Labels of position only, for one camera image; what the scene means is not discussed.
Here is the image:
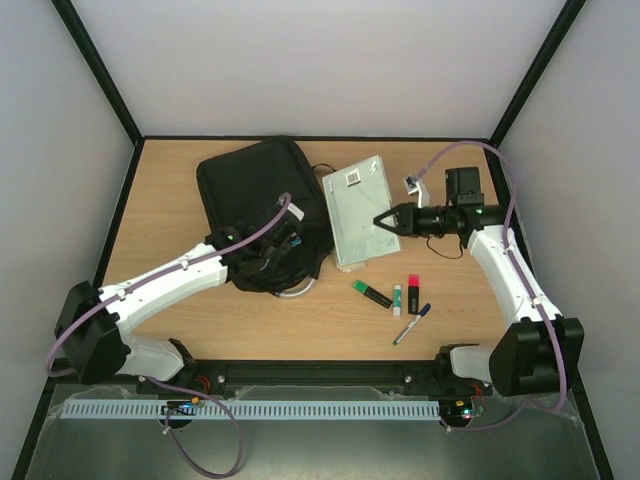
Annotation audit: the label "blue capped marker pen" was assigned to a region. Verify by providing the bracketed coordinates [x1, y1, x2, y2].
[392, 303, 431, 346]

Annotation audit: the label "light blue cable duct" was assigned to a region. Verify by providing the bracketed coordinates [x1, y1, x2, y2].
[60, 399, 440, 421]

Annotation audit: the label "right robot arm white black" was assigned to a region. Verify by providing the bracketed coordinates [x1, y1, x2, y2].
[373, 167, 584, 397]

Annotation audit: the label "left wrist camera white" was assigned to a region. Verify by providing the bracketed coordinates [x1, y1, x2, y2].
[287, 203, 305, 222]

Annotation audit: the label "white glue stick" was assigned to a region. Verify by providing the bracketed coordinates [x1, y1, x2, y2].
[392, 284, 403, 318]

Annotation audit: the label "grey notebook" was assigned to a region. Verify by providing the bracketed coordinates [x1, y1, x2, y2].
[322, 155, 401, 273]

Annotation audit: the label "pink highlighter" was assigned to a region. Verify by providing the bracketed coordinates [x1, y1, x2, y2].
[408, 274, 420, 315]

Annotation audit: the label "black frame rail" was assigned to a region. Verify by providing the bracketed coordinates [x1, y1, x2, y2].
[49, 357, 501, 396]

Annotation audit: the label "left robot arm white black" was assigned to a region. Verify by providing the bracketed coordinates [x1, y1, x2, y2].
[54, 215, 301, 385]

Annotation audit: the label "black student backpack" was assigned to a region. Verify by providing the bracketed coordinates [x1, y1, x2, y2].
[196, 137, 334, 299]

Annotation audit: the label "green highlighter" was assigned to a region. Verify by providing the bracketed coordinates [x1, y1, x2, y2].
[353, 280, 393, 309]

